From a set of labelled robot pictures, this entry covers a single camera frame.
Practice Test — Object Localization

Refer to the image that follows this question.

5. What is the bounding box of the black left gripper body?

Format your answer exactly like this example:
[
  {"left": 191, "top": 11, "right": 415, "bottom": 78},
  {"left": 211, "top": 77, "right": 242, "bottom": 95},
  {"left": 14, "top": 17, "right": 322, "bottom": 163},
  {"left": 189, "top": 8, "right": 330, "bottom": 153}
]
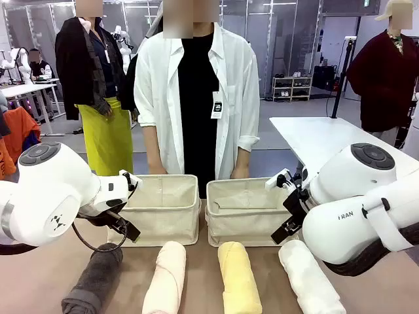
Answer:
[{"left": 93, "top": 211, "right": 132, "bottom": 236}]

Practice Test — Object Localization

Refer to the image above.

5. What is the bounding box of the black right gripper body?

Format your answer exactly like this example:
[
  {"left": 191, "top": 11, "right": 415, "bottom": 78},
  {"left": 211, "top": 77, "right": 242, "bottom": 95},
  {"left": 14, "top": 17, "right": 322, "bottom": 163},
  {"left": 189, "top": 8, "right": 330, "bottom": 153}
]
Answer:
[{"left": 282, "top": 187, "right": 316, "bottom": 227}]

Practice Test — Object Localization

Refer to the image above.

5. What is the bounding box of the white towel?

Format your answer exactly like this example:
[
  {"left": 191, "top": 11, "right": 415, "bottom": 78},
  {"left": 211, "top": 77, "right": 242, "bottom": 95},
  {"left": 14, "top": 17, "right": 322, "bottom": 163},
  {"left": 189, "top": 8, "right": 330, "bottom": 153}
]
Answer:
[{"left": 278, "top": 239, "right": 348, "bottom": 314}]

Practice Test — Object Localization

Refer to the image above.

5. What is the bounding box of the pink towel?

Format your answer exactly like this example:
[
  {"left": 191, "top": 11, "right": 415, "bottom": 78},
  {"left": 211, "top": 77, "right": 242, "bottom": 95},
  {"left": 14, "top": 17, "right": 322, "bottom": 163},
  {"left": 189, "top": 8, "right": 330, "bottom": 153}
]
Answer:
[{"left": 141, "top": 240, "right": 188, "bottom": 314}]

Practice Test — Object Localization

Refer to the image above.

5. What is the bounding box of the dark grey towel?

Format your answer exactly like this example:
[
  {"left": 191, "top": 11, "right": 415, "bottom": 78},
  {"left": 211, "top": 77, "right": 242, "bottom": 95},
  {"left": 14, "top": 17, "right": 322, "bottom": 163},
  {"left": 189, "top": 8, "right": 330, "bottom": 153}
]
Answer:
[{"left": 61, "top": 242, "right": 125, "bottom": 314}]

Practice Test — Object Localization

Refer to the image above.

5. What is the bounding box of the person's right forearm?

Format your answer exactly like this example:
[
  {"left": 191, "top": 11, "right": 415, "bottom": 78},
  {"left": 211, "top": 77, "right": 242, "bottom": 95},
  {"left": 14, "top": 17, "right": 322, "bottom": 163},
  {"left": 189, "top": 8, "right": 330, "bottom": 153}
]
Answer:
[{"left": 142, "top": 125, "right": 168, "bottom": 167}]

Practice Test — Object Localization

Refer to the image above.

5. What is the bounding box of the person's left forearm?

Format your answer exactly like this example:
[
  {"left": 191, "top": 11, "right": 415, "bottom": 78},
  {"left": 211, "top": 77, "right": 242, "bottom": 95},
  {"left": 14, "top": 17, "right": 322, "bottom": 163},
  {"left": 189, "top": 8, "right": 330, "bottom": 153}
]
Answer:
[{"left": 233, "top": 146, "right": 253, "bottom": 169}]

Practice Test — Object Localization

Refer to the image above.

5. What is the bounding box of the person's left hand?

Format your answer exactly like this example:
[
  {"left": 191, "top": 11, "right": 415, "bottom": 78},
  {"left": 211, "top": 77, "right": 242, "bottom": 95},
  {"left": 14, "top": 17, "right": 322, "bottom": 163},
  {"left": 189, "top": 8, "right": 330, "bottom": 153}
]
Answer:
[{"left": 230, "top": 166, "right": 251, "bottom": 180}]

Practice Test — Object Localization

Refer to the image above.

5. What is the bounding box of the person's right hand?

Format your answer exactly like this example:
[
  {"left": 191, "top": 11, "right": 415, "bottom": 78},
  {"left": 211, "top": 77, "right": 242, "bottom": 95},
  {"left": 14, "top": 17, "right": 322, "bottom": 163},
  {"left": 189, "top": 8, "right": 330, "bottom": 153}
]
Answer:
[{"left": 147, "top": 163, "right": 168, "bottom": 176}]

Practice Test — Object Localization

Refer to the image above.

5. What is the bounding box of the beige fabric basket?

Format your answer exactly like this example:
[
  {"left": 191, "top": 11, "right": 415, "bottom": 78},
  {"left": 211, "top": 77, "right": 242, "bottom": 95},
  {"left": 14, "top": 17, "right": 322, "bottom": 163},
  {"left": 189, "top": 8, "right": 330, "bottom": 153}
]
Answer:
[
  {"left": 106, "top": 174, "right": 202, "bottom": 248},
  {"left": 204, "top": 177, "right": 304, "bottom": 248}
]

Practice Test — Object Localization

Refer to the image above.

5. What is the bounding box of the yellow rolled towel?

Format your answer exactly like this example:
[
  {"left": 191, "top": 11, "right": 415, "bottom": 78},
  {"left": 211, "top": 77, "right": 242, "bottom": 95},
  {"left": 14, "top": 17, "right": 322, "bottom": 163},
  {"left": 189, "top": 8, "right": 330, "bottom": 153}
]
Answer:
[{"left": 217, "top": 241, "right": 264, "bottom": 314}]

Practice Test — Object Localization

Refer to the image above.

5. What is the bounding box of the large white table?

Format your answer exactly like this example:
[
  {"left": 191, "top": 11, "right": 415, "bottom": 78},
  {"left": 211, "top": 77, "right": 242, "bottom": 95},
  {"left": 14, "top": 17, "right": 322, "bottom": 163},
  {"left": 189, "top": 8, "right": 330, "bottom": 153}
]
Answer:
[{"left": 268, "top": 116, "right": 419, "bottom": 191}]

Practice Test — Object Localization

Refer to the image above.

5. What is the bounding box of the yellow-green mannequin skirt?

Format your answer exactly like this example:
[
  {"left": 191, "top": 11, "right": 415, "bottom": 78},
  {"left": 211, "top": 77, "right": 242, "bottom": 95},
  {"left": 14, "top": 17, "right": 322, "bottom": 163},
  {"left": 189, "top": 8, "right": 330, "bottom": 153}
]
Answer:
[{"left": 76, "top": 96, "right": 135, "bottom": 177}]

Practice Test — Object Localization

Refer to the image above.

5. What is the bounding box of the wooden shoe rack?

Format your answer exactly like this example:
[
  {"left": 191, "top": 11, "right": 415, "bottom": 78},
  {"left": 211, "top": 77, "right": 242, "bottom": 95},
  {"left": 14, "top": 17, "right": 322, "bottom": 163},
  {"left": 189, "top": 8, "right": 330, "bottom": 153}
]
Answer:
[{"left": 272, "top": 75, "right": 314, "bottom": 103}]

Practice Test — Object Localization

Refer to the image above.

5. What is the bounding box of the orange garment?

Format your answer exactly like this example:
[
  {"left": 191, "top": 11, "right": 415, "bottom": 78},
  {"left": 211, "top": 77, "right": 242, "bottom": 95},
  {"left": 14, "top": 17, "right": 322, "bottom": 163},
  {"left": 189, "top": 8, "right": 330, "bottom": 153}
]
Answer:
[{"left": 0, "top": 106, "right": 42, "bottom": 181}]

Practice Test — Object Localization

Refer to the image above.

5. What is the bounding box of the white hanging name tag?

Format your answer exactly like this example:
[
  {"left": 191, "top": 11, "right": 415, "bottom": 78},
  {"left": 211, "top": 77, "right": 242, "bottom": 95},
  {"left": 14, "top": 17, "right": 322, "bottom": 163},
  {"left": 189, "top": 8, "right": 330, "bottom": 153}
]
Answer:
[{"left": 210, "top": 91, "right": 225, "bottom": 120}]

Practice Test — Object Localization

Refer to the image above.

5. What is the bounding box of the person in white shirt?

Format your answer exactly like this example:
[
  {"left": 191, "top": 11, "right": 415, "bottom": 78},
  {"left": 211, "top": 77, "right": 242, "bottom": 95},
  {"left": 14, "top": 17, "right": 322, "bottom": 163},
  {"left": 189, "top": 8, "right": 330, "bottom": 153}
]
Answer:
[{"left": 133, "top": 0, "right": 261, "bottom": 200}]

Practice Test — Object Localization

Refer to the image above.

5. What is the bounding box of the black equipment case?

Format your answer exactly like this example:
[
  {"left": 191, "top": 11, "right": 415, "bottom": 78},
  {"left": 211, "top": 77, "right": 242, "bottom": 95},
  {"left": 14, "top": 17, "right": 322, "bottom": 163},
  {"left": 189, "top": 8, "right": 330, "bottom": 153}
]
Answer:
[{"left": 312, "top": 64, "right": 338, "bottom": 92}]

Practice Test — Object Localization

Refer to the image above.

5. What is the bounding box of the black stand with white head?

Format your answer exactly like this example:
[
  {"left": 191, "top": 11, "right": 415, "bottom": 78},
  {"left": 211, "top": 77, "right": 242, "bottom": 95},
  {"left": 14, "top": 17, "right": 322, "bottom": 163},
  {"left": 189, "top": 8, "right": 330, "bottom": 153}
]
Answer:
[{"left": 331, "top": 36, "right": 358, "bottom": 120}]

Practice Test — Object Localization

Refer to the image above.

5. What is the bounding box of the person in maroon top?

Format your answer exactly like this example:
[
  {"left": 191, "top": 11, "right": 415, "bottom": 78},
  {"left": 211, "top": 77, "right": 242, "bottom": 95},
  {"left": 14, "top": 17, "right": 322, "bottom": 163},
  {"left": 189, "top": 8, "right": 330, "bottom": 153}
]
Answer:
[{"left": 346, "top": 29, "right": 419, "bottom": 133}]

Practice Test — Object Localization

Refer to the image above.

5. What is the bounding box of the person in yellow skirt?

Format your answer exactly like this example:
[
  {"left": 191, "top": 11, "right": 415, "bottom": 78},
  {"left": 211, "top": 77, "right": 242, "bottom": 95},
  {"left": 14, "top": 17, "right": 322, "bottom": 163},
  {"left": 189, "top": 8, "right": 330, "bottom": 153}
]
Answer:
[{"left": 54, "top": 16, "right": 137, "bottom": 122}]

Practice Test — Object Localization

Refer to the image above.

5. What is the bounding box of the white background desk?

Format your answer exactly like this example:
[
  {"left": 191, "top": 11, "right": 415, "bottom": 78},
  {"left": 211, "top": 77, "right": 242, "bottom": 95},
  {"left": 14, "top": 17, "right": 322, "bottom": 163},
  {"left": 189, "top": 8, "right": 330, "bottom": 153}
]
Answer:
[{"left": 0, "top": 78, "right": 67, "bottom": 137}]

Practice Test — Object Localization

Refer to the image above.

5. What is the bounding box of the seated background person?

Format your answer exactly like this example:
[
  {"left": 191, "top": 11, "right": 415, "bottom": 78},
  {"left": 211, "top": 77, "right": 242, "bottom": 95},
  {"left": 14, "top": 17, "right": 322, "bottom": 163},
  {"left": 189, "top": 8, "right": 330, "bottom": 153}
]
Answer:
[{"left": 27, "top": 48, "right": 56, "bottom": 81}]

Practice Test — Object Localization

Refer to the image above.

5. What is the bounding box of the beige mannequin hat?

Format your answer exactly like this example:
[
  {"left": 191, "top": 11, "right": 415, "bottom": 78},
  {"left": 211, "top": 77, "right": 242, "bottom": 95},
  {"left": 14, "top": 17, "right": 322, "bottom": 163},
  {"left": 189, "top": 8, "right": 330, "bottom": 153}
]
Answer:
[{"left": 374, "top": 0, "right": 414, "bottom": 22}]

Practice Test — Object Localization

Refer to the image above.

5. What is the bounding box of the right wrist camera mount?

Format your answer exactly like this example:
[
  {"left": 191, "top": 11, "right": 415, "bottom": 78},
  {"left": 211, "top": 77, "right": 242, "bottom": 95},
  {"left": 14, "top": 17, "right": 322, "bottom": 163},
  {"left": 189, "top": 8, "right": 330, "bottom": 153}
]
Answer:
[{"left": 264, "top": 167, "right": 293, "bottom": 191}]

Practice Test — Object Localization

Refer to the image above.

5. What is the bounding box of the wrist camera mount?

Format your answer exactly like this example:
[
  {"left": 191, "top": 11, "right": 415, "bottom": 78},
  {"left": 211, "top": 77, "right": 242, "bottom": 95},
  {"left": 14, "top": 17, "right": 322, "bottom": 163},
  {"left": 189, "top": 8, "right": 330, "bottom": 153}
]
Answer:
[
  {"left": 118, "top": 169, "right": 144, "bottom": 198},
  {"left": 264, "top": 167, "right": 293, "bottom": 191}
]

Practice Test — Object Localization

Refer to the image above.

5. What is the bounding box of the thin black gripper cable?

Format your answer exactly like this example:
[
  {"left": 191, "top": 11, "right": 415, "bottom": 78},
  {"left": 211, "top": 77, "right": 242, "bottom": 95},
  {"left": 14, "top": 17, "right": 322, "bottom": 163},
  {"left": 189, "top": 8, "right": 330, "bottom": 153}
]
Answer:
[{"left": 71, "top": 209, "right": 129, "bottom": 253}]

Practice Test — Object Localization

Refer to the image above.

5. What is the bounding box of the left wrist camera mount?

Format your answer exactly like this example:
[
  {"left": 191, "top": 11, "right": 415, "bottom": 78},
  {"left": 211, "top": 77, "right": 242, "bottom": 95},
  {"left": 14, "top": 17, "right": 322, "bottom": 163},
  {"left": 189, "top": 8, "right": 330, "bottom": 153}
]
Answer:
[{"left": 118, "top": 169, "right": 144, "bottom": 198}]

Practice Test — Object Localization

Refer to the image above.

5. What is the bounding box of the black braided cable sleeve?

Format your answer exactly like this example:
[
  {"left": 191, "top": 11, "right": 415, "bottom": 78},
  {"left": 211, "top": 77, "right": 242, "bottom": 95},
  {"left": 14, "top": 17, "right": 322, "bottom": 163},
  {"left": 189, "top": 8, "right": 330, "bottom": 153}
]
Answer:
[{"left": 321, "top": 224, "right": 419, "bottom": 278}]

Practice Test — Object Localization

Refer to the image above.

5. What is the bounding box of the thick black arm hose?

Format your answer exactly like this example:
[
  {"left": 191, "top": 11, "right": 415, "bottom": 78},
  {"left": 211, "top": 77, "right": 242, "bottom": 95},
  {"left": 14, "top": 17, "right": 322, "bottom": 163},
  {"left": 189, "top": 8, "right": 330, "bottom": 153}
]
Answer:
[{"left": 0, "top": 242, "right": 41, "bottom": 256}]

